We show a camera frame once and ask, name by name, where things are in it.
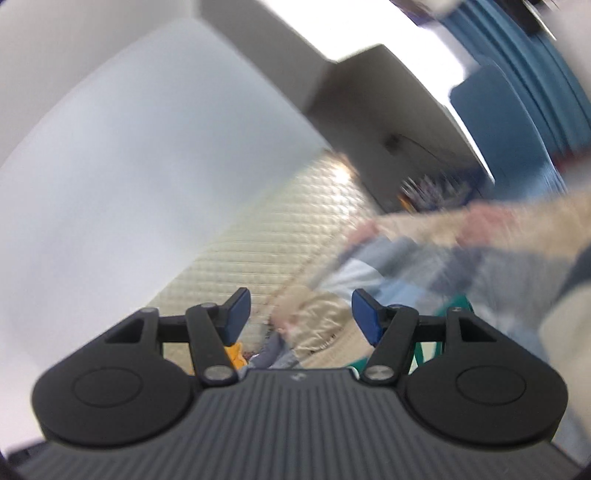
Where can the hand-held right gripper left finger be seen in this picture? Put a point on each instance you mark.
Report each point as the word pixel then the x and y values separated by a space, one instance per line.
pixel 238 314

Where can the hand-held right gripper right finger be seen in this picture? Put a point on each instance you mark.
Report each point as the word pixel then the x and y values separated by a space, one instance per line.
pixel 367 318

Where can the green garment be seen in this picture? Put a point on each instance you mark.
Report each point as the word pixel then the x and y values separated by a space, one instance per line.
pixel 419 353

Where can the yellow plush object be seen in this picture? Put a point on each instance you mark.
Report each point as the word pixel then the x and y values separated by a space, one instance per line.
pixel 236 355

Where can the grey cloth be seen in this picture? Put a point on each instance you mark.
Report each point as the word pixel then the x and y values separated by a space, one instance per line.
pixel 274 350

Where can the cream quilted headboard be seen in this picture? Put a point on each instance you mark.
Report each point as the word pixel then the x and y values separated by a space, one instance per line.
pixel 277 230

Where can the pastel patchwork blanket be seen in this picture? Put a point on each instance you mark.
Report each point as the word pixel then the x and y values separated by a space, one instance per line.
pixel 485 267

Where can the cluster of small bottles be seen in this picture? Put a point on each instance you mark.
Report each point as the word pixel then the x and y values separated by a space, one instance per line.
pixel 438 189

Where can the blue curtain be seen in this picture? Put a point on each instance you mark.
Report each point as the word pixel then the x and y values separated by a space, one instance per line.
pixel 508 101

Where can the wall socket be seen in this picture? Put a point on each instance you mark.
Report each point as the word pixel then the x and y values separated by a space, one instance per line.
pixel 393 140

